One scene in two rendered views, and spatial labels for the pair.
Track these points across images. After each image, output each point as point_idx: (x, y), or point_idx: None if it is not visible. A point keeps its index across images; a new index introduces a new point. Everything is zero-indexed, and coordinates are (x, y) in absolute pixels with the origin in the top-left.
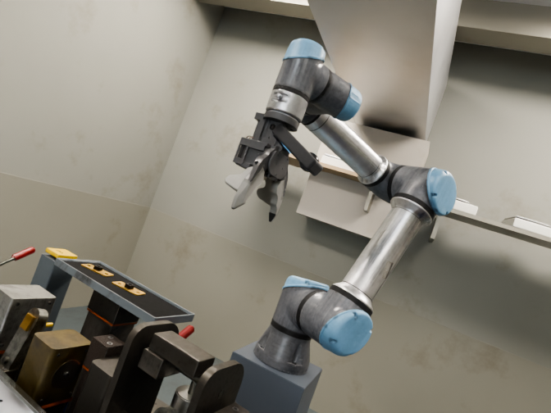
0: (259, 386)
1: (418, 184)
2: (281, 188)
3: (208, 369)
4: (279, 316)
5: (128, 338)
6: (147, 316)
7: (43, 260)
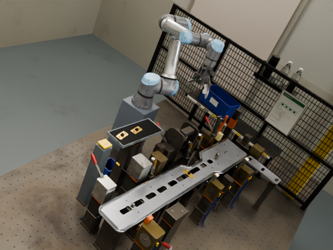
0: (149, 116)
1: None
2: None
3: (197, 129)
4: (149, 94)
5: (183, 140)
6: (161, 132)
7: (105, 152)
